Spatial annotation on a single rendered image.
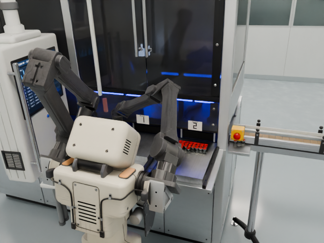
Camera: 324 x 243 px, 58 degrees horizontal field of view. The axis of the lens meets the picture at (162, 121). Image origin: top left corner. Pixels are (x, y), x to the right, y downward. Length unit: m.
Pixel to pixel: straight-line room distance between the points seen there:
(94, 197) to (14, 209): 2.10
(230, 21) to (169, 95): 0.55
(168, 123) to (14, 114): 0.84
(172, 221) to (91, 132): 1.40
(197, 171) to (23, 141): 0.93
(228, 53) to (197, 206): 1.06
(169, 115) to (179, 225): 1.26
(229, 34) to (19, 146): 1.23
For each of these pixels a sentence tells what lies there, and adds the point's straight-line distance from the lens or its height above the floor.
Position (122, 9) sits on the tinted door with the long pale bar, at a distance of 1.75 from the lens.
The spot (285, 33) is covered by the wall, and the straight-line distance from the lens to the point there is 6.22.
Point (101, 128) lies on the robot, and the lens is 0.97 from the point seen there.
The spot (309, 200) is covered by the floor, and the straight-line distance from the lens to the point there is 3.03.
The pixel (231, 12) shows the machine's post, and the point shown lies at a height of 1.66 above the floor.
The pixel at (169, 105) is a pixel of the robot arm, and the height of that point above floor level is 1.35.
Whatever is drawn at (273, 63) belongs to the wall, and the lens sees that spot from 6.32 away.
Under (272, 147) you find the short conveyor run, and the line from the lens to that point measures 1.89.
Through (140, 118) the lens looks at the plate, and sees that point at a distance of 1.87.
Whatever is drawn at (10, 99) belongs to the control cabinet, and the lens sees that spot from 1.61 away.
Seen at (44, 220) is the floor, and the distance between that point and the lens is 2.83.
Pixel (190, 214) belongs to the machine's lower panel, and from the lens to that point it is 2.16.
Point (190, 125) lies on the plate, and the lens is 1.77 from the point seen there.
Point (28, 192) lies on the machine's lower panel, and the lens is 2.89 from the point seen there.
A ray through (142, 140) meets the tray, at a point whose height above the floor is 0.88.
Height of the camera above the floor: 1.78
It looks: 25 degrees down
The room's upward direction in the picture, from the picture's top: 2 degrees counter-clockwise
